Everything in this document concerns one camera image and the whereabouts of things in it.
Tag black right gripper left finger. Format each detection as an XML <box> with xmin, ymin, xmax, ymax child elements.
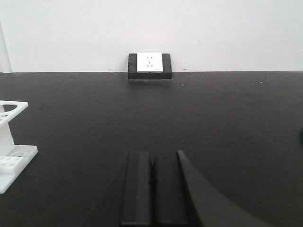
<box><xmin>121</xmin><ymin>152</ymin><xmax>152</xmax><ymax>225</ymax></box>

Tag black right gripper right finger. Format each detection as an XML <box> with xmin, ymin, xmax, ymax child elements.
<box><xmin>154</xmin><ymin>150</ymin><xmax>271</xmax><ymax>227</ymax></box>

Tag white wall power socket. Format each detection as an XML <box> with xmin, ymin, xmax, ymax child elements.
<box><xmin>127</xmin><ymin>52</ymin><xmax>172</xmax><ymax>80</ymax></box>

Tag white test tube rack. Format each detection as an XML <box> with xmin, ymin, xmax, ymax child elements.
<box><xmin>0</xmin><ymin>100</ymin><xmax>38</xmax><ymax>194</ymax></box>

